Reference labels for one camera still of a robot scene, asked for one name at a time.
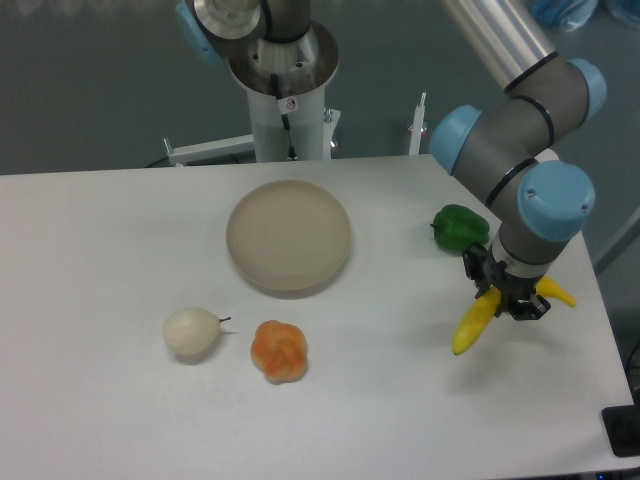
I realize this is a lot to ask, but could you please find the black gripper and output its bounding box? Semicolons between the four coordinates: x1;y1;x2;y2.
462;242;551;320

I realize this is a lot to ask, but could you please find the yellow banana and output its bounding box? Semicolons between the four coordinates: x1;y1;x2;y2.
451;276;576;356

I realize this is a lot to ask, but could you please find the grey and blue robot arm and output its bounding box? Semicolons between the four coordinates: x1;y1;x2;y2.
176;1;607;320

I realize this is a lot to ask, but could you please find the green bell pepper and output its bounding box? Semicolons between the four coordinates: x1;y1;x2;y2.
430;204;490;252

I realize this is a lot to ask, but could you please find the black device at table edge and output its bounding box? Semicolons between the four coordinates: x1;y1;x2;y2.
601;405;639;458

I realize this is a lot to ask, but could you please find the beige round plate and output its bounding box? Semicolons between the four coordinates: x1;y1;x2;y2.
226;180;352;298

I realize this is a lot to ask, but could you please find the orange knotted bread roll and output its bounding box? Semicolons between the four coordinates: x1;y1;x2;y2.
250;320;308;384

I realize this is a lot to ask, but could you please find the blue plastic bag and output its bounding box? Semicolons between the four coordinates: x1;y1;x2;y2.
526;0;599;32

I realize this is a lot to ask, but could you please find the white pear with stem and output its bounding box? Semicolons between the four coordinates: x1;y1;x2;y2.
162;307;230;357

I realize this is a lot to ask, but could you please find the white upright metal bracket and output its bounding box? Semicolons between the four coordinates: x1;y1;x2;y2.
408;92;427;155

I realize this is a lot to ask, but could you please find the black cable on pedestal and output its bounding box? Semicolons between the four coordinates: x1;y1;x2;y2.
270;73;299;161

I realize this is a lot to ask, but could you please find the white metal bracket frame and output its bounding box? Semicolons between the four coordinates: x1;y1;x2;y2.
163;134;254;166

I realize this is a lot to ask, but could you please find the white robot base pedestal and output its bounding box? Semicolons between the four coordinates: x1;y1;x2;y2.
229;21;339;163

